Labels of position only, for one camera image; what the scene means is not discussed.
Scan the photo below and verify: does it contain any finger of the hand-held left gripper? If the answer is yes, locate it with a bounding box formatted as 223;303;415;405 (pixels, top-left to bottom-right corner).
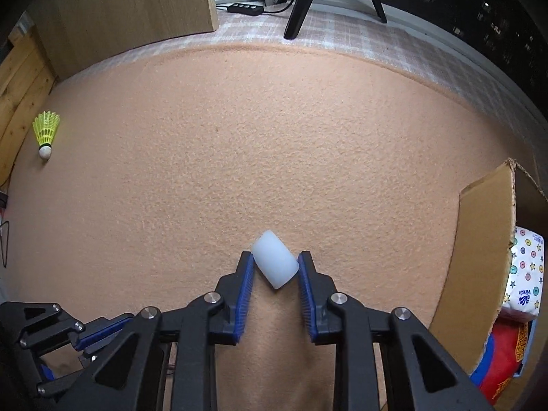
36;350;100;397
9;303;137;357

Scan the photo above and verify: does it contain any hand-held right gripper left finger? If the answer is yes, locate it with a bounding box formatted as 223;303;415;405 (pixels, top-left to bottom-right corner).
43;252;257;411

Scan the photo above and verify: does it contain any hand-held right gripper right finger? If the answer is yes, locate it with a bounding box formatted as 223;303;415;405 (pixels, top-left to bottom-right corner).
298;252;493;411

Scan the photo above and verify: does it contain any cardboard box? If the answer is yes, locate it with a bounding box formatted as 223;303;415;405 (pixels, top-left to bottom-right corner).
428;158;521;375

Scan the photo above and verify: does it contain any red cloth bag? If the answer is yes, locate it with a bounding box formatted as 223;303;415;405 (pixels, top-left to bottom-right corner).
477;319;536;405

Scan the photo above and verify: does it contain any printed tissue packet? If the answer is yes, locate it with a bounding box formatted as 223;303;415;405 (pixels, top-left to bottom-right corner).
500;225;545;323

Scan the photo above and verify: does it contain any brown blanket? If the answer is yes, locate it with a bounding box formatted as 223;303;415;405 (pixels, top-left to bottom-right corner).
0;45;548;411

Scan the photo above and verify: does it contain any yellow shuttlecock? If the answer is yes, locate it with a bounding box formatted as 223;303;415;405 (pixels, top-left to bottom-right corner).
33;111;61;160

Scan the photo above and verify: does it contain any pine wood panel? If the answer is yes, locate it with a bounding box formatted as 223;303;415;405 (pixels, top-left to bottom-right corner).
0;30;58;185

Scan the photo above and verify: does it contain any checkered cloth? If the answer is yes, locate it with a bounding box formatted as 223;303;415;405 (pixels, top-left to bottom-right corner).
60;9;548;138

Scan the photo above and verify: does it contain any black power strip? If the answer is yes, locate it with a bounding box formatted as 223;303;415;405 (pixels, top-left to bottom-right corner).
231;2;265;17

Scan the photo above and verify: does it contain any black tripod leg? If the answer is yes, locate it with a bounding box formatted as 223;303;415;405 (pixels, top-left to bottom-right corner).
283;0;388;40

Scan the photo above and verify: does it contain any large wooden board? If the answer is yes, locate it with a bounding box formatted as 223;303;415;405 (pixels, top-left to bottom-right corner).
26;0;219;82

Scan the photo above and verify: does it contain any black power cable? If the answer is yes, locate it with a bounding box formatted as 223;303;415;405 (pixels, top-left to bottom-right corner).
0;220;10;268

